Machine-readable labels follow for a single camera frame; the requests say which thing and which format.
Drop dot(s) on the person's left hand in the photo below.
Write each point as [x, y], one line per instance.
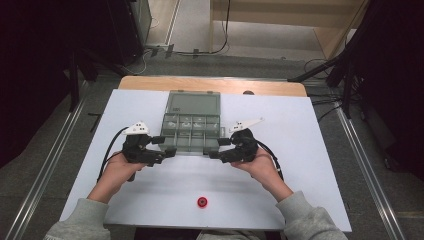
[115, 175]

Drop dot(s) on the dark curtain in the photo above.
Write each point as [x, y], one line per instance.
[30, 66]
[396, 83]

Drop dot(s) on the person's right hand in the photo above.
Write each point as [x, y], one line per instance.
[265, 170]

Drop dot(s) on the red round part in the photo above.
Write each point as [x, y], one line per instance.
[202, 202]

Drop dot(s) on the black metal stand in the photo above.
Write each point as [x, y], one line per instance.
[74, 83]

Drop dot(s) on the clear grey compartment box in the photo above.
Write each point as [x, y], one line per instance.
[191, 130]

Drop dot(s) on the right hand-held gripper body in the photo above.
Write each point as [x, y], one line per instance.
[243, 148]

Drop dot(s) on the light wooden furniture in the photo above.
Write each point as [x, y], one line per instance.
[283, 13]

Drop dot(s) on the black tripod stand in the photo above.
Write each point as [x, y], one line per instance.
[320, 68]

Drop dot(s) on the white table board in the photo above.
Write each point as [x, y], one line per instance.
[233, 186]

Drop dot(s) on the metal floor rail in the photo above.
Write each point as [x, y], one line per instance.
[50, 163]
[366, 166]

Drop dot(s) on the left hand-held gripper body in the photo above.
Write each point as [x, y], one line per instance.
[136, 150]

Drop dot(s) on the black cabinet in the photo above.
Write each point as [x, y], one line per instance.
[130, 30]

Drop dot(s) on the wooden table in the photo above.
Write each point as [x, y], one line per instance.
[266, 87]

